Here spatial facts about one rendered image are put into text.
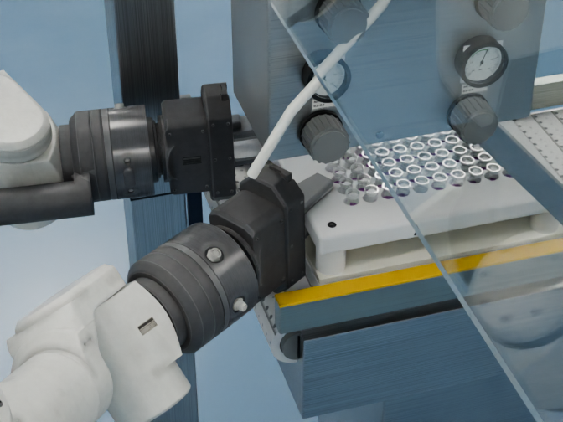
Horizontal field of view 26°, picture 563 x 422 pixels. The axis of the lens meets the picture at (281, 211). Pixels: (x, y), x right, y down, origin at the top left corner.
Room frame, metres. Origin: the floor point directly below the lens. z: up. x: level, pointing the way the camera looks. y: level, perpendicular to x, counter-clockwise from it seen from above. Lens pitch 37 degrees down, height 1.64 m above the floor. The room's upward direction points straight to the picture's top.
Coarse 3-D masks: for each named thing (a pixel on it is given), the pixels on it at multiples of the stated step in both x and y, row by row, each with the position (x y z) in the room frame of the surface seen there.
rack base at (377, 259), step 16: (400, 240) 0.88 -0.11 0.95; (416, 240) 0.88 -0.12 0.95; (352, 256) 0.85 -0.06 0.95; (368, 256) 0.85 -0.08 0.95; (384, 256) 0.85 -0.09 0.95; (400, 256) 0.85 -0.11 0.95; (416, 256) 0.85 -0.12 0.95; (352, 272) 0.83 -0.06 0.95; (368, 272) 0.83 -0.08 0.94; (384, 272) 0.84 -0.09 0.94
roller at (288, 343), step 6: (288, 336) 0.80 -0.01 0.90; (294, 336) 0.80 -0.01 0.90; (282, 342) 0.80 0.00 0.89; (288, 342) 0.80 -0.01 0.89; (294, 342) 0.80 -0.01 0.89; (282, 348) 0.80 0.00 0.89; (288, 348) 0.80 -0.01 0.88; (294, 348) 0.80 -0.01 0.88; (288, 354) 0.80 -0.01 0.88; (294, 354) 0.80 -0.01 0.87
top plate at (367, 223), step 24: (288, 168) 0.92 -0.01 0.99; (312, 168) 0.92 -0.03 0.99; (336, 192) 0.89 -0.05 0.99; (360, 192) 0.89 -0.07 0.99; (312, 216) 0.85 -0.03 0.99; (336, 216) 0.85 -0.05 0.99; (360, 216) 0.85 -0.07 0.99; (384, 216) 0.85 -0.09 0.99; (312, 240) 0.84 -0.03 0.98; (336, 240) 0.82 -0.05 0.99; (360, 240) 0.83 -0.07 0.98; (384, 240) 0.84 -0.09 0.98
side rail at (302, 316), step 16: (384, 288) 0.81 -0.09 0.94; (400, 288) 0.82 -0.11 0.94; (416, 288) 0.82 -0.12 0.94; (432, 288) 0.83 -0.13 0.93; (448, 288) 0.83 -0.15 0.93; (304, 304) 0.79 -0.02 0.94; (320, 304) 0.80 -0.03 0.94; (336, 304) 0.80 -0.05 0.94; (352, 304) 0.81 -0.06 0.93; (368, 304) 0.81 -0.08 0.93; (384, 304) 0.81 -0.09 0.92; (400, 304) 0.82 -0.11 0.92; (416, 304) 0.82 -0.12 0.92; (288, 320) 0.79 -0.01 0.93; (304, 320) 0.79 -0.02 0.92; (320, 320) 0.80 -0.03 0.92; (336, 320) 0.80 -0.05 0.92
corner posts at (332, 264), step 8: (320, 256) 0.83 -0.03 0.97; (328, 256) 0.83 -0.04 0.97; (336, 256) 0.83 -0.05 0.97; (344, 256) 0.83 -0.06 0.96; (320, 264) 0.83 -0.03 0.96; (328, 264) 0.83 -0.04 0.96; (336, 264) 0.83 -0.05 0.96; (344, 264) 0.83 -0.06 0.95; (320, 272) 0.83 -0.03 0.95; (328, 272) 0.83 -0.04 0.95; (336, 272) 0.83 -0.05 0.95
